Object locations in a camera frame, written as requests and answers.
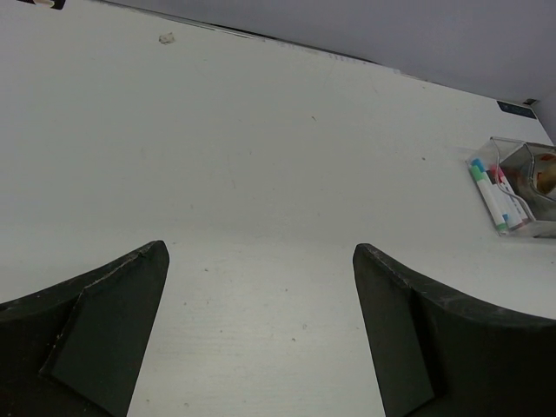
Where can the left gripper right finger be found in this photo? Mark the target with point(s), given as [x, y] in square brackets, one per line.
[440, 352]

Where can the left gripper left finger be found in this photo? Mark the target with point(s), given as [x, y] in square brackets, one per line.
[76, 348]

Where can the green marker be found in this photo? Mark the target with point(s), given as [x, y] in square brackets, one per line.
[485, 190]

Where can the pink marker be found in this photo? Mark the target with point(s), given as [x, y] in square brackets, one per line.
[512, 198]

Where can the clear bin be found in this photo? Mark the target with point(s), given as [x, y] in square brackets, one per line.
[492, 153]

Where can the right blue label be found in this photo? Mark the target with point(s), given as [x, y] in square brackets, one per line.
[517, 110]

